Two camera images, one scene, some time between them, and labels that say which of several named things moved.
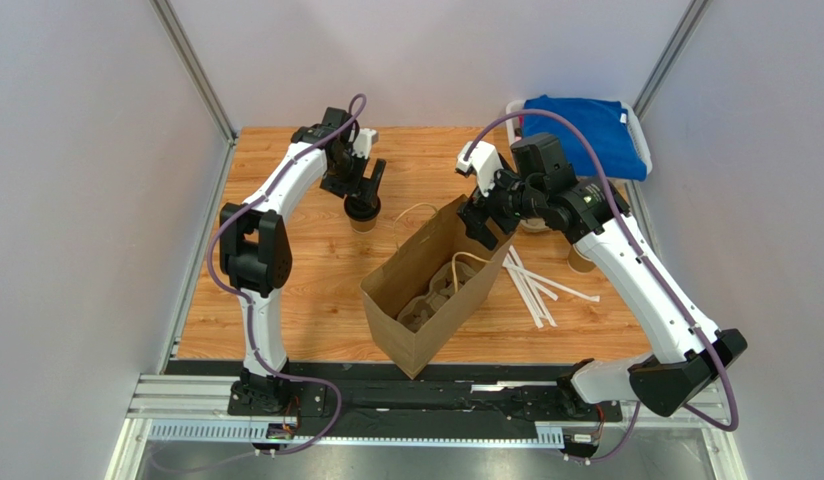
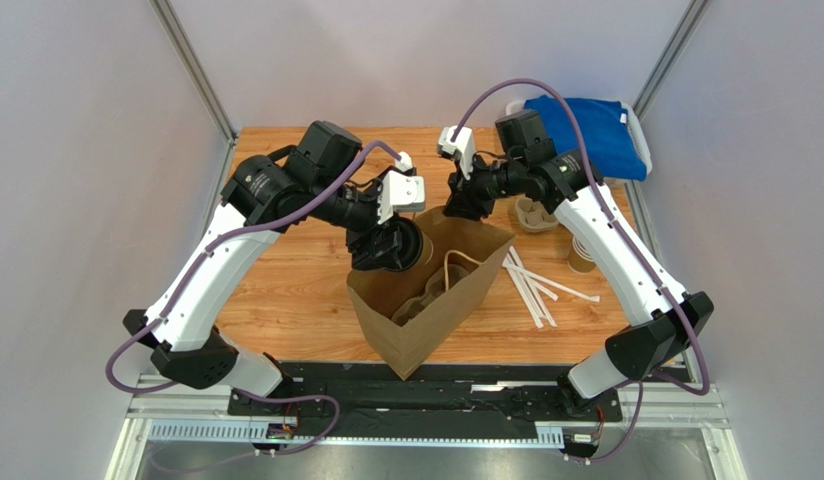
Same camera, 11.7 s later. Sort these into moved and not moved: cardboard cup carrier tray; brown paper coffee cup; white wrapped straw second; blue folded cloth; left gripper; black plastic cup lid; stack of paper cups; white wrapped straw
Moved: brown paper coffee cup; black plastic cup lid; left gripper
Not moved: stack of paper cups; white wrapped straw; white wrapped straw second; blue folded cloth; cardboard cup carrier tray
